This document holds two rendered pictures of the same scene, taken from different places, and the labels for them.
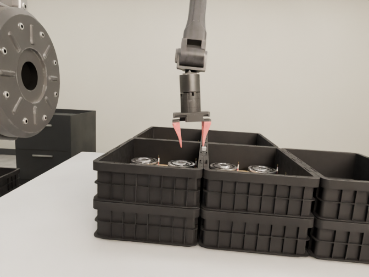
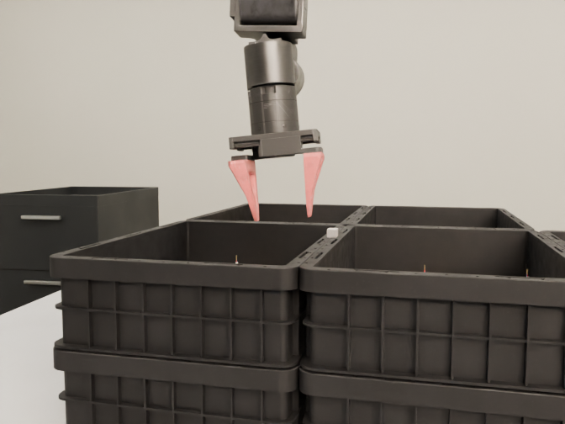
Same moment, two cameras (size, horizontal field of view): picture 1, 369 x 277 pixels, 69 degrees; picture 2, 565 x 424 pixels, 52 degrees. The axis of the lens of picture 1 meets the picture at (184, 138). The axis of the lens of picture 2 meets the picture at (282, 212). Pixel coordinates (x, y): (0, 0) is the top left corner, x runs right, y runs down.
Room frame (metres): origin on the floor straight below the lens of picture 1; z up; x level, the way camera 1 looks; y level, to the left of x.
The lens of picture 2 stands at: (0.08, -0.14, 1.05)
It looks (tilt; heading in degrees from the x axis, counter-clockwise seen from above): 5 degrees down; 10
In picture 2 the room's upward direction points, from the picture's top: straight up
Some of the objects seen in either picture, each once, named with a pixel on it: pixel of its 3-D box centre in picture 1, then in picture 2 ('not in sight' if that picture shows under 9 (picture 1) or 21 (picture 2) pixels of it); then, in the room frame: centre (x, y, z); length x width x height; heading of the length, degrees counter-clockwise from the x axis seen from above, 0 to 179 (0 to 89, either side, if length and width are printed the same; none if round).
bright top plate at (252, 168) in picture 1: (262, 169); not in sight; (0.96, -0.29, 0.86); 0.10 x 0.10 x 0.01
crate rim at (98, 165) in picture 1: (158, 153); (223, 246); (0.88, 0.08, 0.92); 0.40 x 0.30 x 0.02; 176
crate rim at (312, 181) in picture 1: (249, 160); (440, 254); (0.86, -0.22, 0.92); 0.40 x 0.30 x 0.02; 176
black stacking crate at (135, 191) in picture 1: (158, 168); (224, 281); (0.88, 0.08, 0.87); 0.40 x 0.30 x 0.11; 176
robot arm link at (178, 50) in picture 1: (189, 73); (273, 45); (0.81, 0.00, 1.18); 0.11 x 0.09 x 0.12; 0
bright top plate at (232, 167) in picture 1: (223, 166); not in sight; (0.97, -0.15, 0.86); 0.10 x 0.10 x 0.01
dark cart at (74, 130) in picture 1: (60, 160); (84, 294); (2.38, 1.13, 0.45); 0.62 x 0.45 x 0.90; 0
